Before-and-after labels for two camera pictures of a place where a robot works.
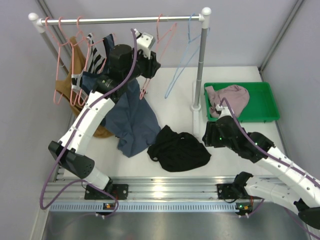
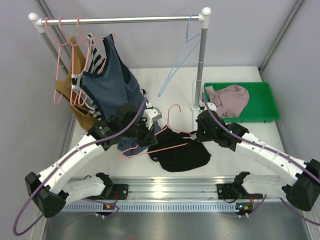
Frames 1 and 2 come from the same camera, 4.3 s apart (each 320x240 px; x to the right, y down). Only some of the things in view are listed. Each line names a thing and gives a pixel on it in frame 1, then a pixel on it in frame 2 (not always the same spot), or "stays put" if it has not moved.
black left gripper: [152, 66] -> [146, 135]
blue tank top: [129, 120] stays put
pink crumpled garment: [237, 96] stays put
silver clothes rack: [204, 17] stays put
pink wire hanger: [141, 95] -> [137, 145]
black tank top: [178, 152] stays put
